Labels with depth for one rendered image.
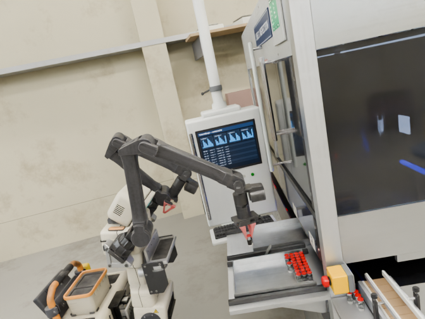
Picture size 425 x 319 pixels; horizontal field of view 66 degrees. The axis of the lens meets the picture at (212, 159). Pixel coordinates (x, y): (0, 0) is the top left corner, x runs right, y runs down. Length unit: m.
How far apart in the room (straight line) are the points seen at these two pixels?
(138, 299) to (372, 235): 1.08
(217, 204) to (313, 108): 1.28
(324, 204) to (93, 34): 3.95
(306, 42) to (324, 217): 0.61
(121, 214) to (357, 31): 1.16
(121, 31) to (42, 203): 2.52
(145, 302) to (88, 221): 3.37
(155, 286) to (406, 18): 1.43
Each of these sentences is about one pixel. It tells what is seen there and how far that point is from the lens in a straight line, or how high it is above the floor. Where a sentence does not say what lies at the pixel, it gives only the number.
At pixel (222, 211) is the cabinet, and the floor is 0.89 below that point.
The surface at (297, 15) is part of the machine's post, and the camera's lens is 1.15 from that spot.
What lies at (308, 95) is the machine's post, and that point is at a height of 1.66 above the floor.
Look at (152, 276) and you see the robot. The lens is 1.62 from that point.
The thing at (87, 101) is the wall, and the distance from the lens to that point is 4.66.
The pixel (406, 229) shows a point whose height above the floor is 1.11.
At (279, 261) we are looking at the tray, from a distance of 1.68.
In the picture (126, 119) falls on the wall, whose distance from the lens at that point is 4.62.
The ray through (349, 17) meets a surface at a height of 1.87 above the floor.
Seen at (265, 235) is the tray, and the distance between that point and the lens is 1.91.
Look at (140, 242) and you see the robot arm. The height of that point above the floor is 1.21.
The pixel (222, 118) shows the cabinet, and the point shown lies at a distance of 2.14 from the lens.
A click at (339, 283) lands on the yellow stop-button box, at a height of 1.00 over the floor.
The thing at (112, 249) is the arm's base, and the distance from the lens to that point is 1.44.
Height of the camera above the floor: 1.78
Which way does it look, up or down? 13 degrees down
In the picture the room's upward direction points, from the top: 12 degrees counter-clockwise
